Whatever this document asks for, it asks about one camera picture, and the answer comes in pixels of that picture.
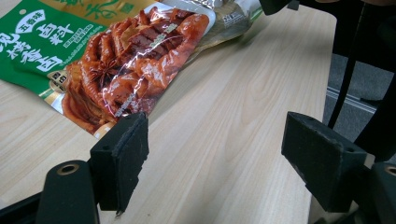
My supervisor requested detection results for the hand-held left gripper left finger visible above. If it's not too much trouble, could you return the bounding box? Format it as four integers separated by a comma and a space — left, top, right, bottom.
90, 111, 149, 216

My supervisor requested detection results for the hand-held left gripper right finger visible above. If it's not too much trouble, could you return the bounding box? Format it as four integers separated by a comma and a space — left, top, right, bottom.
280, 111, 368, 213

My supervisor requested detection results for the green braised food packet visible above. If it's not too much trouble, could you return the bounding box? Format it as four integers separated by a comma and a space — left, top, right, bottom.
0, 0, 218, 139

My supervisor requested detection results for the black metal stand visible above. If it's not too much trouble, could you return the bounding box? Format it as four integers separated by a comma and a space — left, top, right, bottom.
328, 0, 368, 130

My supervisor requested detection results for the gold green clear packet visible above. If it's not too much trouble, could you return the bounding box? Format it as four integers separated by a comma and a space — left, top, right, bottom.
39, 0, 264, 62

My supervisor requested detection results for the aluminium floor rail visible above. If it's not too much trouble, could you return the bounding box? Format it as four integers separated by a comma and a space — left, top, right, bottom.
325, 86, 378, 115

